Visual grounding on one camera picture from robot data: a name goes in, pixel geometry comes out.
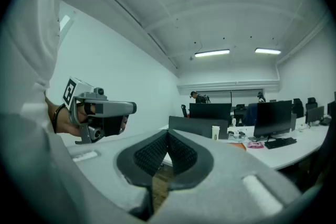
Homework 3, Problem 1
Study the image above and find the person's left forearm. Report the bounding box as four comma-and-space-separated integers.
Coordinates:
44, 97, 59, 134

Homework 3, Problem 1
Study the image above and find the large black monitor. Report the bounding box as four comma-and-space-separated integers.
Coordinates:
169, 115, 229, 140

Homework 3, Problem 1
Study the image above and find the blue office chair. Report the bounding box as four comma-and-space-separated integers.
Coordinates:
245, 103, 259, 127

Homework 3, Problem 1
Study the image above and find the pink wipes packet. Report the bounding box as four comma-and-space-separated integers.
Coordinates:
246, 141, 265, 150

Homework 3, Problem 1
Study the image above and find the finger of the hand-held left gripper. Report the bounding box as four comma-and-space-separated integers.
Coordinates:
104, 101, 138, 115

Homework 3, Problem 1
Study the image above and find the ceiling tube light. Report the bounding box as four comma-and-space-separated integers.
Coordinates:
194, 49, 230, 58
255, 47, 282, 55

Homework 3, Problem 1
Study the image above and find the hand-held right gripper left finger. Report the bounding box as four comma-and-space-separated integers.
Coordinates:
0, 112, 169, 224

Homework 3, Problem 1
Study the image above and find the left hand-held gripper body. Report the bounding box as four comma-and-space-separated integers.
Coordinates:
62, 77, 124, 145

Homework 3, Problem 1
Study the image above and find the black keyboard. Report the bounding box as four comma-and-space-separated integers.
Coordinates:
264, 137, 298, 150

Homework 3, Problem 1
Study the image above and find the person's left hand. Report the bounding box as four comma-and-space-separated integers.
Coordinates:
56, 103, 129, 137

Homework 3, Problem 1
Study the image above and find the black wrist band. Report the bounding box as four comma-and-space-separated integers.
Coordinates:
51, 103, 66, 134

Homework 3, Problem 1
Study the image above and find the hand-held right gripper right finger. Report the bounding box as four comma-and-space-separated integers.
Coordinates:
153, 129, 304, 224

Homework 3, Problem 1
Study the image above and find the clear plastic container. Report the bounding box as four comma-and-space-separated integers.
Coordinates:
227, 130, 247, 140

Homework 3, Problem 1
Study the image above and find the person's white shirt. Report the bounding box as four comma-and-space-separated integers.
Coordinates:
1, 0, 77, 137

